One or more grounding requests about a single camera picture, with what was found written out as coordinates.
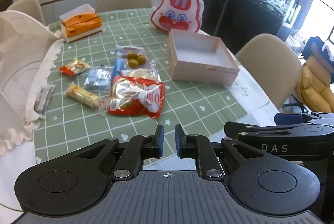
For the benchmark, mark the round rice cracker packet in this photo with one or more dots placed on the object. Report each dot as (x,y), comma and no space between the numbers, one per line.
(138,73)

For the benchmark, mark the red white rabbit plush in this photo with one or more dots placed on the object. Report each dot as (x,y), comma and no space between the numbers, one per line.
(177,12)

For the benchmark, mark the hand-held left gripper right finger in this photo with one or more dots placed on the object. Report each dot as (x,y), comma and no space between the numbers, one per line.
(178,141)

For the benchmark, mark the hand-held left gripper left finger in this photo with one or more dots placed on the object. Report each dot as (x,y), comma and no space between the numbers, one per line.
(160,141)

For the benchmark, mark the green checked tablecloth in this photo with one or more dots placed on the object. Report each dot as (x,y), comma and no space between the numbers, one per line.
(182,103)

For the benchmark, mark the yellow roll snack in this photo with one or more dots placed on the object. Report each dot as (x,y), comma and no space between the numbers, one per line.
(81,94)

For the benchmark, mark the orange tissue box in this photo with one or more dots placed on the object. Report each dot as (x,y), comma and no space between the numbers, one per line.
(81,28)

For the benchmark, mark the pink cardboard box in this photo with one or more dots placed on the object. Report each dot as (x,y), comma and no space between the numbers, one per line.
(198,70)

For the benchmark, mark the black aquarium cabinet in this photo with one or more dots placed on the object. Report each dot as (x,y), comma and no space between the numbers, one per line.
(250,17)

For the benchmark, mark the red yellow candy packet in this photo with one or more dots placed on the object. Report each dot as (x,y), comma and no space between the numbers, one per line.
(75,66)

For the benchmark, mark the yellow cushioned armchair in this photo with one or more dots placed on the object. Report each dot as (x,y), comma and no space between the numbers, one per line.
(315,83)

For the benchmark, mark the clear dark snack packet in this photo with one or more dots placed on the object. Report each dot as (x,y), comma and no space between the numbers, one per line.
(43,98)

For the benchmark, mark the white cloth tote bag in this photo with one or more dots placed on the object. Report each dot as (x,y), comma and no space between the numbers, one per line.
(21,56)

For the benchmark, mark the green plum packet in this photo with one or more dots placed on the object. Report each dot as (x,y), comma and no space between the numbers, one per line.
(135,58)

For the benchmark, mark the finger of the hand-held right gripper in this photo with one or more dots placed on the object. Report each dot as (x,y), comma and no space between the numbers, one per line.
(287,118)
(248,131)

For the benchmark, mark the silver blue snack packet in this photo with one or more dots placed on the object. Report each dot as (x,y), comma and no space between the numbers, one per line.
(97,77)

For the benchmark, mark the large red snack packet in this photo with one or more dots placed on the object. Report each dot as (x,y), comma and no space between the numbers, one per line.
(135,98)

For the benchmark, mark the white paper sheet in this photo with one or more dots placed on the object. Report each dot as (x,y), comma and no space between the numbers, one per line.
(250,98)

